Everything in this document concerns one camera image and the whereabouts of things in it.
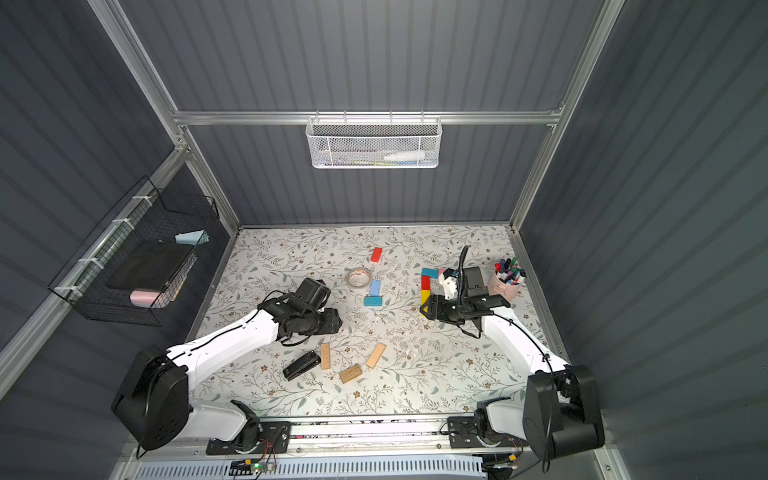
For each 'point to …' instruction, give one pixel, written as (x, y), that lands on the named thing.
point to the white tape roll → (359, 277)
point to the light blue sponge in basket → (192, 237)
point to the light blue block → (375, 288)
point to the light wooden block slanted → (376, 354)
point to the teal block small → (430, 272)
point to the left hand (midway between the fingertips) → (338, 327)
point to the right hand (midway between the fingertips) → (430, 311)
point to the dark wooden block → (351, 373)
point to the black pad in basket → (147, 264)
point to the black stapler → (301, 365)
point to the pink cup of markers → (507, 279)
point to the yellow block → (425, 294)
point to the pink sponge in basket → (142, 298)
